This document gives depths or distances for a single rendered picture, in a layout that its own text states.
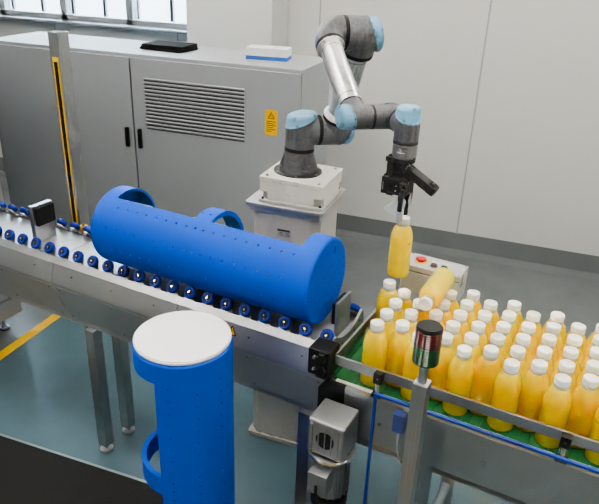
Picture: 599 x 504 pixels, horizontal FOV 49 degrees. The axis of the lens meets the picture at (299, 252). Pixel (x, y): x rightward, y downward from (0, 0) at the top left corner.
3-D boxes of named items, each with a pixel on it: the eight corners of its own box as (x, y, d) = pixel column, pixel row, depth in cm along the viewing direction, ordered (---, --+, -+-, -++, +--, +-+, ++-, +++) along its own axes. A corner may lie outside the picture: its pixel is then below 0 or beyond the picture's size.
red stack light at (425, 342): (419, 333, 158) (421, 319, 156) (444, 341, 155) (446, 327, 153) (410, 346, 153) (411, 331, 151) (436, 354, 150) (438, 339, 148)
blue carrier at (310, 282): (144, 247, 260) (142, 178, 250) (342, 305, 223) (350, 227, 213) (91, 269, 237) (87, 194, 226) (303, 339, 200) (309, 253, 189)
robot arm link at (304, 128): (280, 142, 256) (282, 107, 250) (313, 141, 259) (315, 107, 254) (288, 151, 245) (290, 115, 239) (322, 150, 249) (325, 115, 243)
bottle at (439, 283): (428, 275, 205) (409, 301, 190) (443, 262, 201) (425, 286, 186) (445, 291, 204) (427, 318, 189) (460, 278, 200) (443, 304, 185)
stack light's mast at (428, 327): (414, 371, 162) (421, 316, 156) (438, 379, 160) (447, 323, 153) (405, 384, 157) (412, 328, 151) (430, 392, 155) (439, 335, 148)
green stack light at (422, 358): (416, 350, 160) (419, 333, 158) (442, 358, 157) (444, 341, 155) (407, 363, 155) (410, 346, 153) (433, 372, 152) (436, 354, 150)
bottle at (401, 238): (382, 272, 213) (387, 220, 205) (397, 267, 217) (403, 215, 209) (397, 281, 208) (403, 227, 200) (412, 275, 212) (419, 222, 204)
